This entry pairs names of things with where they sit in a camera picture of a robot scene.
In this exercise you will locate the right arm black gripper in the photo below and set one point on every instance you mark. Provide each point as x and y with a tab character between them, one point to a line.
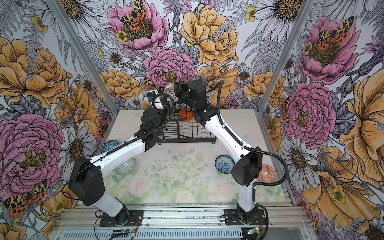
179	87

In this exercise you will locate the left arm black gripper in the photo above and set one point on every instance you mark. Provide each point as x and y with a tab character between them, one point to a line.
167	106

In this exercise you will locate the orange plastic bowl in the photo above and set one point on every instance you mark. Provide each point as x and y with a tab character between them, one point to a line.
185	115

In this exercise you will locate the white bowl dark radial pattern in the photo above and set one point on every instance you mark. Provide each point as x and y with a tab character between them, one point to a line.
170	90

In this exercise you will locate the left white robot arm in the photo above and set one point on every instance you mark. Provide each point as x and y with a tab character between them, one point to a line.
87	177

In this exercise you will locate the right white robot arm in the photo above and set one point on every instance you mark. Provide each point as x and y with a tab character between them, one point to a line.
248	163

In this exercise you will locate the black metal dish rack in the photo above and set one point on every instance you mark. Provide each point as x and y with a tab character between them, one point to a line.
178	131

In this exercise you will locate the green patterned ceramic bowl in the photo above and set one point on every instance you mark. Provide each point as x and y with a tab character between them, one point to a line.
126	168

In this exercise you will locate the dark blue patterned bowl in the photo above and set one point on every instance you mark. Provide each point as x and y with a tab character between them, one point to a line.
108	145

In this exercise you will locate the blue floral ceramic bowl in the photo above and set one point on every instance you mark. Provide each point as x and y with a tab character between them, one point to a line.
224	164

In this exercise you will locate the red patterned ceramic bowl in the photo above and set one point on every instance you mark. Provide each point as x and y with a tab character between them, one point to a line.
268	174

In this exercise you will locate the green circuit board left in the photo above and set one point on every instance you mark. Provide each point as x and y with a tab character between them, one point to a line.
122	234

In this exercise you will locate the green circuit board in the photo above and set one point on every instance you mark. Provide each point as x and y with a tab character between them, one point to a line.
122	234
254	230

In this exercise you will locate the green circuit board right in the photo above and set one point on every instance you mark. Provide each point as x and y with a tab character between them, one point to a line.
254	230

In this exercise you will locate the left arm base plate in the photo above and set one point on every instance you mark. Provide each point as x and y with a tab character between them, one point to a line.
127	218

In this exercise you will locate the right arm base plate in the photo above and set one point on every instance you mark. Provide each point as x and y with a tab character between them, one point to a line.
238	217

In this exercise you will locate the aluminium corner post right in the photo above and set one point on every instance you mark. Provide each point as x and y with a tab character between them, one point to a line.
299	24

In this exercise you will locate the aluminium corner post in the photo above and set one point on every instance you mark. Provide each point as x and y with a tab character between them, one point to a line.
69	29
299	24

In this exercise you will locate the aluminium corner post left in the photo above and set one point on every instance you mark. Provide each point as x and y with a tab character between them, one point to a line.
69	29

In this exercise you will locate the aluminium front rail frame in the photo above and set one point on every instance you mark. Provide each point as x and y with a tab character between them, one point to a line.
187	222

